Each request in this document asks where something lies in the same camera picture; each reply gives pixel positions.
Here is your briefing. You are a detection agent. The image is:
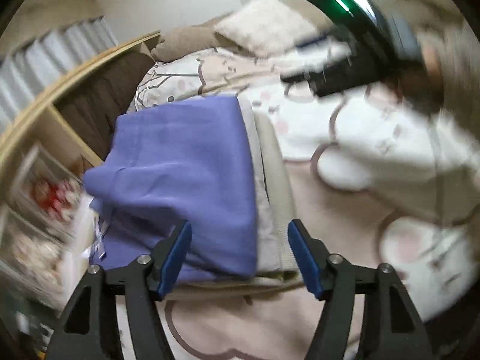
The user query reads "purple-blue garment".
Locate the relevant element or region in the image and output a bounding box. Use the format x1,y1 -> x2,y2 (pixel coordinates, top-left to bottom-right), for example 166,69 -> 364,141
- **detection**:
83,96 -> 257,283

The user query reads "white sleeved forearm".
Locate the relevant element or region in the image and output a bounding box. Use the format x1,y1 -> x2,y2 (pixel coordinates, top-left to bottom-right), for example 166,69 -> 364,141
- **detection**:
316,85 -> 479,226

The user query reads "beige folded clothes stack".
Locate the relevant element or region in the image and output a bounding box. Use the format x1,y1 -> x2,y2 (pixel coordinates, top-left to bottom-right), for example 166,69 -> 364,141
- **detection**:
167,98 -> 302,301

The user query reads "bunny print bed sheet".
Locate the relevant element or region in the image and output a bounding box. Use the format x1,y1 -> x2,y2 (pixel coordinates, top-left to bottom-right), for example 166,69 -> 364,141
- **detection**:
115,46 -> 480,360

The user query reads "white fluffy pillow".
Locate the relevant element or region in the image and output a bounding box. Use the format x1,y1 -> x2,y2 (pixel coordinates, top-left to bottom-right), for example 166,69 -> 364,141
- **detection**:
214,0 -> 318,58

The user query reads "brown headboard cushion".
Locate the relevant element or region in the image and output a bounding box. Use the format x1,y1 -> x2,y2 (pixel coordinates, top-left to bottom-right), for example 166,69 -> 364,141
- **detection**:
151,0 -> 333,63

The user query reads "wooden shelf unit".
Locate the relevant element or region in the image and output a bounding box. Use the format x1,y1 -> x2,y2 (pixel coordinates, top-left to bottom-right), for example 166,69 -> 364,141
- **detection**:
1,32 -> 160,311

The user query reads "grey striped curtain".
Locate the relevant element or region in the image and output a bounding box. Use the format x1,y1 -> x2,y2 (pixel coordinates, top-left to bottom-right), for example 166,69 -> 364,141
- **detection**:
1,16 -> 117,131

